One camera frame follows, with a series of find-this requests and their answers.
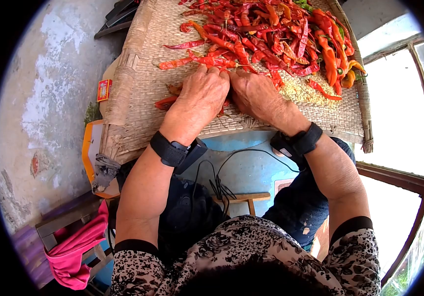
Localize red chili piece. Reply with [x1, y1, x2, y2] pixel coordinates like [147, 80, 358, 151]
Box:
[217, 99, 232, 117]

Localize yellow orange carton box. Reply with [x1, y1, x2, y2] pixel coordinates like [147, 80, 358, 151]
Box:
[82, 119, 121, 199]

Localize wooden chair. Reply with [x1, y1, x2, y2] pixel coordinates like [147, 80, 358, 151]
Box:
[35, 196, 116, 293]

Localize pile of red chili peppers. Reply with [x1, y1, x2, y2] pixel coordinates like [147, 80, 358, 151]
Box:
[179, 0, 368, 97]

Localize person's right fingers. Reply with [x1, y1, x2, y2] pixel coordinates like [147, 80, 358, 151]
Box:
[229, 70, 257, 93]

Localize orange red chili pepper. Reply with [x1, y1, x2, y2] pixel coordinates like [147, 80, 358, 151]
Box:
[158, 55, 198, 71]

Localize curved red chili pepper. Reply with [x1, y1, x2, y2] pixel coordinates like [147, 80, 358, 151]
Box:
[306, 78, 343, 101]

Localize long dark red chili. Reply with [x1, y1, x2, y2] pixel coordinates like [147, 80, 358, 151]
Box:
[163, 40, 207, 50]

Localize green leafy bunch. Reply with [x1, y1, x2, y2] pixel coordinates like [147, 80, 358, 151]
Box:
[84, 103, 102, 126]

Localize woven straw tray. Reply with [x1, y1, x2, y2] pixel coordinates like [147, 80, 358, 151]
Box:
[99, 0, 374, 165]

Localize person's left fingers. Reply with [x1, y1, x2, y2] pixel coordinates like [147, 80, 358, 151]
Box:
[194, 64, 232, 84]

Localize person's right hand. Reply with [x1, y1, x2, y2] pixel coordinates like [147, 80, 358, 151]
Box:
[229, 70, 310, 137]

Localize grey rag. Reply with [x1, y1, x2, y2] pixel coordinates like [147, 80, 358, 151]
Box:
[91, 153, 122, 195]

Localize purple board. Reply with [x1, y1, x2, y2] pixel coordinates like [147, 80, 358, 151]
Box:
[10, 222, 55, 289]

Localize heap of pale chili seeds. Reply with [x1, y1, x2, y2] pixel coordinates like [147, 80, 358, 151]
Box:
[280, 74, 342, 107]

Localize small wooden stool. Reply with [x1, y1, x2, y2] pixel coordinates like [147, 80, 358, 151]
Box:
[212, 192, 272, 217]

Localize person's left hand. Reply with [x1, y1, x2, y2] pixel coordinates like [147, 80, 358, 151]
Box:
[159, 64, 232, 146]

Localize black wrist band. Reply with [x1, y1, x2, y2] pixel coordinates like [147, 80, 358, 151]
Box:
[270, 122, 323, 171]
[150, 130, 208, 175]

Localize pink cloth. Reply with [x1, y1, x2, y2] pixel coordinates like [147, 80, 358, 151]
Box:
[44, 200, 110, 291]

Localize black flat slats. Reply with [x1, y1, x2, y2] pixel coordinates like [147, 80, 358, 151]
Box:
[94, 0, 140, 39]

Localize window with brown frame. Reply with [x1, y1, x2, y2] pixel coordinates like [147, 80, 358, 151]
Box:
[354, 33, 424, 296]

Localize small red yellow box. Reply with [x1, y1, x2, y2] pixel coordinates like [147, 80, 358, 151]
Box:
[97, 79, 113, 103]

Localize person's body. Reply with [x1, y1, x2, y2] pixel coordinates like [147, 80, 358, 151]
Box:
[110, 215, 381, 296]

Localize short red chili pepper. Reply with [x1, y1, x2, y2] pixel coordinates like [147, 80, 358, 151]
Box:
[155, 96, 179, 111]

